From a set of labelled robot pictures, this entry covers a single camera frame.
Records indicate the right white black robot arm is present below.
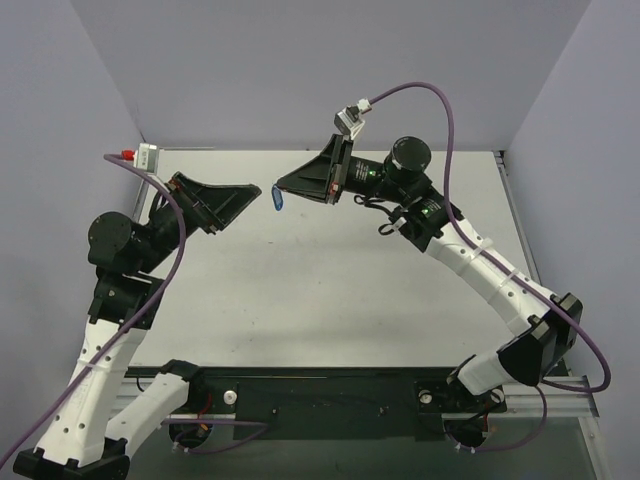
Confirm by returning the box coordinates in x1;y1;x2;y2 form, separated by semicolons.
275;135;582;409

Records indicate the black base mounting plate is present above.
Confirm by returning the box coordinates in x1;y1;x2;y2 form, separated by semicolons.
149;365;509;443

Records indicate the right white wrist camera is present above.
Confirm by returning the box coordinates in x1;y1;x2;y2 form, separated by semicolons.
334;98;372;140

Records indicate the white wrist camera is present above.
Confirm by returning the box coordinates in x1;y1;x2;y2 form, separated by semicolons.
121;143;160;174
334;98;372;140

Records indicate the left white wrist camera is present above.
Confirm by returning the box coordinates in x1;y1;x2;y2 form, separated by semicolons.
121;143;160;174

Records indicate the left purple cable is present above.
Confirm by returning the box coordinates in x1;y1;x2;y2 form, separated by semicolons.
0;153;271;456

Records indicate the purple cable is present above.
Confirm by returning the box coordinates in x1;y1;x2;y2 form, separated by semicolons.
369;82;612;455
0;153;271;456

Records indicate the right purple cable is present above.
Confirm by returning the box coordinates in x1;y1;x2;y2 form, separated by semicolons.
369;82;612;455

